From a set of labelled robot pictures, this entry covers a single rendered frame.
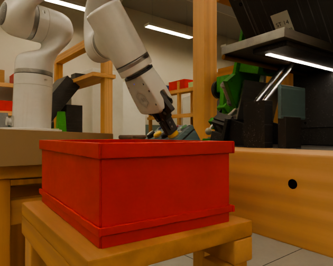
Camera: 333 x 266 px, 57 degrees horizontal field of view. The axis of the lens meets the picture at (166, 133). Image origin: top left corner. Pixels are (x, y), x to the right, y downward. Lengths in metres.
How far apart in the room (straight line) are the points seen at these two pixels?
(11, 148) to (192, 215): 0.57
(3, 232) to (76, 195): 0.56
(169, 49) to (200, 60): 8.53
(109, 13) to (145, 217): 0.45
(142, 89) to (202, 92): 0.89
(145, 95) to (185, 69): 9.72
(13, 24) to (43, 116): 0.30
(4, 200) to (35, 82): 0.37
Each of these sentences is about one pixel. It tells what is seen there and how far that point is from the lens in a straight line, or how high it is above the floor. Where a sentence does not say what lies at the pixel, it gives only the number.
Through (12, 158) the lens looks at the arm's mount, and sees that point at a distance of 0.88.
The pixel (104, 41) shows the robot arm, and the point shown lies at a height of 1.13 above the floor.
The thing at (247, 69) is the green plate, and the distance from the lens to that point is 0.92.
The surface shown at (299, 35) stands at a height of 1.12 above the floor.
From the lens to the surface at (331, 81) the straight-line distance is 0.96.
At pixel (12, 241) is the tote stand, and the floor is 0.50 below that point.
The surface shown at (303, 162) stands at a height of 0.89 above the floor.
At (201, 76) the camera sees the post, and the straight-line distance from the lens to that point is 1.61.
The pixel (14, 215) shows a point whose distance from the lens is 0.99.
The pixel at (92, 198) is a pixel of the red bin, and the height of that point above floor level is 0.85.
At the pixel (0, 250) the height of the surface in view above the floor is 0.62.
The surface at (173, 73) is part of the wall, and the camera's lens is 10.06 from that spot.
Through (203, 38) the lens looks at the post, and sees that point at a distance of 1.64.
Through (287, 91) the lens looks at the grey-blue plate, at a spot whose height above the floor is 1.03.
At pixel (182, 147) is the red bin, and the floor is 0.91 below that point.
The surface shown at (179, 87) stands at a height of 2.06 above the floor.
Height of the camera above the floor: 0.93
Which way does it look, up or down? level
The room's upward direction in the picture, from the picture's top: straight up
